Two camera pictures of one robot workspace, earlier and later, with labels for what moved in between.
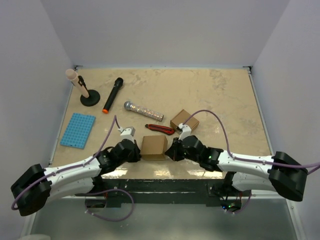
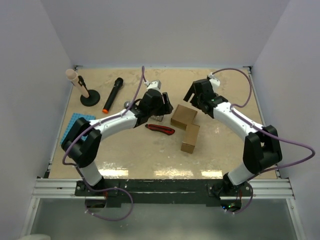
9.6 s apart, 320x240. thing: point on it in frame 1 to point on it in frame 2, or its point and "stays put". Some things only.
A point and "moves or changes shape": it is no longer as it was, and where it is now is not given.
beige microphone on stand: (71, 74) stays put
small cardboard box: (153, 148) moves or changes shape
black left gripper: (137, 154) to (166, 107)
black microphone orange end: (117, 85) stays put
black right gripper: (173, 153) to (193, 102)
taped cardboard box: (181, 118) moves or changes shape
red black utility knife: (160, 128) stays put
